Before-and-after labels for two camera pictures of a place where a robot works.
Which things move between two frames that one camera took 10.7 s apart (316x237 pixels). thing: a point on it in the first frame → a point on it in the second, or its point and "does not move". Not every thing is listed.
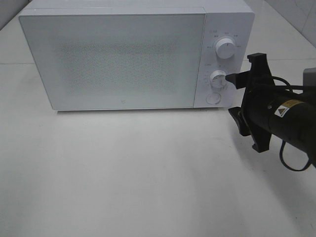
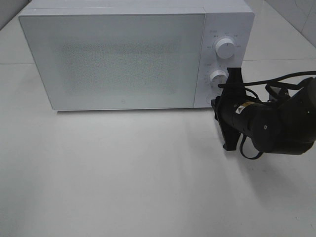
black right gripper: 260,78 → 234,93
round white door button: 213,98 does not move
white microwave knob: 217,80 does not move
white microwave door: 111,59 does not move
